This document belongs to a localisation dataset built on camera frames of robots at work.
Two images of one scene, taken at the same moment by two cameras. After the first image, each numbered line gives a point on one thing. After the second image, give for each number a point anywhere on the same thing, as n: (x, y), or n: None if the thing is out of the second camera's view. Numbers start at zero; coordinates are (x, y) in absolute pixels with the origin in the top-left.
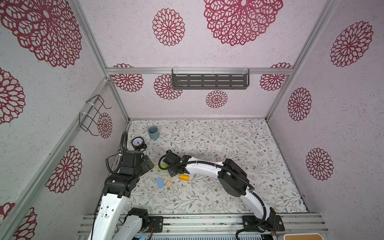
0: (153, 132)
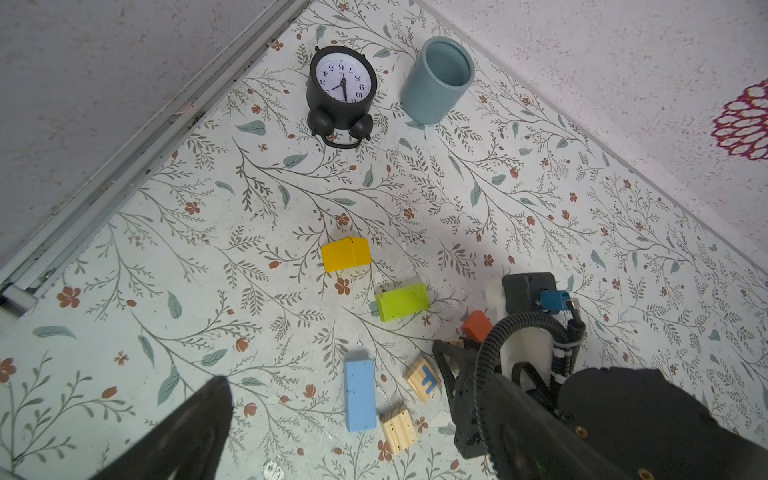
0: (437, 75)
